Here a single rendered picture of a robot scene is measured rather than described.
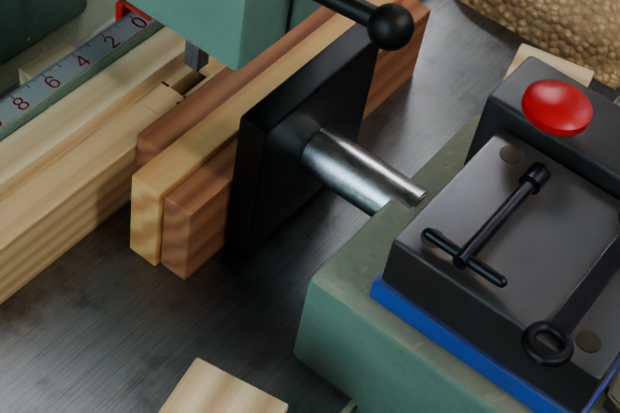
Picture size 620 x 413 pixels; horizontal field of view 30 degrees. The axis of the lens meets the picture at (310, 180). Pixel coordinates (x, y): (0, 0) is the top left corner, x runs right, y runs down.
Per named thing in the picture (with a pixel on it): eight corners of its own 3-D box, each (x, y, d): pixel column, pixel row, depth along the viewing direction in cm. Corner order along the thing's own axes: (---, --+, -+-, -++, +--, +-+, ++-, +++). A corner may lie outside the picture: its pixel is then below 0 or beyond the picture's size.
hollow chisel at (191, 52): (196, 72, 58) (203, -5, 54) (183, 63, 58) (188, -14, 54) (208, 63, 58) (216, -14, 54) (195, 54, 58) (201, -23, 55)
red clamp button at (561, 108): (566, 152, 48) (574, 135, 47) (506, 115, 49) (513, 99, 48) (600, 115, 50) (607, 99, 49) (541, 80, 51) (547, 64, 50)
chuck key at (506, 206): (496, 300, 45) (503, 285, 44) (414, 244, 46) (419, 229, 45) (578, 201, 49) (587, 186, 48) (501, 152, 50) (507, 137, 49)
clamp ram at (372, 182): (344, 329, 54) (378, 208, 47) (222, 241, 57) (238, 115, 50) (447, 219, 59) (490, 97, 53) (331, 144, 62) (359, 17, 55)
